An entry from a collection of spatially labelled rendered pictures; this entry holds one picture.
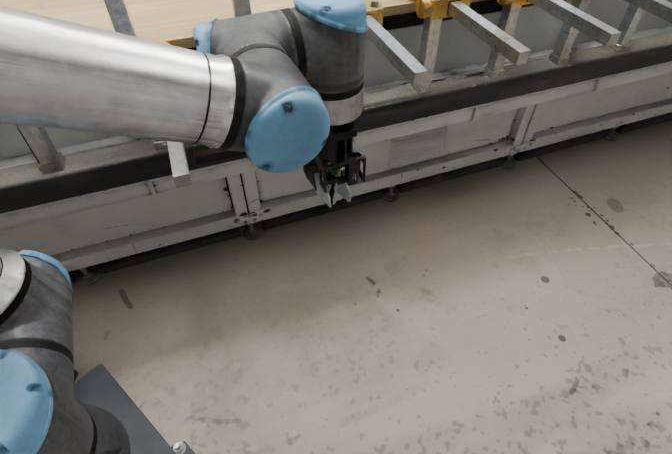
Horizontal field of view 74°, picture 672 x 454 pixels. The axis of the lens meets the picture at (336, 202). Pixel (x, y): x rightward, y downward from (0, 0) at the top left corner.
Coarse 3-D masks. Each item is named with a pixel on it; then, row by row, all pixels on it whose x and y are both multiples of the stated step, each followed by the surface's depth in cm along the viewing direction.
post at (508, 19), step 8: (504, 8) 124; (512, 8) 122; (520, 8) 123; (504, 16) 125; (512, 16) 124; (504, 24) 126; (512, 24) 126; (512, 32) 128; (496, 56) 133; (488, 64) 137; (496, 64) 134
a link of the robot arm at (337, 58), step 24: (312, 0) 53; (336, 0) 54; (360, 0) 55; (312, 24) 53; (336, 24) 52; (360, 24) 54; (312, 48) 53; (336, 48) 55; (360, 48) 57; (312, 72) 56; (336, 72) 57; (360, 72) 59; (336, 96) 60
